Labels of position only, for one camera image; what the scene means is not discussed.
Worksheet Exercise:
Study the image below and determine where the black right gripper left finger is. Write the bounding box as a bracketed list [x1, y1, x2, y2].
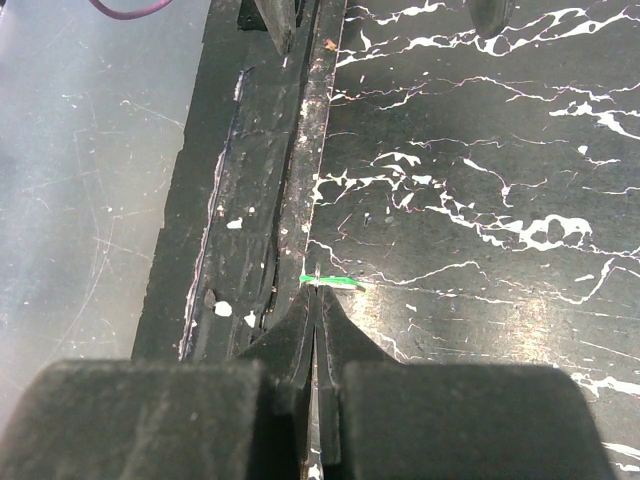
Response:
[1, 287, 315, 479]

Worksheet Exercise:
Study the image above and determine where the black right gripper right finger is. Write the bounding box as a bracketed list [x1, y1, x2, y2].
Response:
[314, 287, 614, 479]

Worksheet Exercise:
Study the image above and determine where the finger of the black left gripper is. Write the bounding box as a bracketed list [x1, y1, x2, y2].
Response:
[255, 0, 298, 55]
[468, 0, 515, 38]

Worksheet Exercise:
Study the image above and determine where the key with green tag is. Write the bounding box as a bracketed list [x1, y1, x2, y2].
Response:
[299, 265, 366, 292]

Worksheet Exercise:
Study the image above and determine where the black base board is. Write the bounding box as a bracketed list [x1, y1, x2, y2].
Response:
[132, 1, 345, 362]

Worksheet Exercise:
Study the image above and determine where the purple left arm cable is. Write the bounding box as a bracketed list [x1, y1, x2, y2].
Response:
[88, 0, 174, 21]

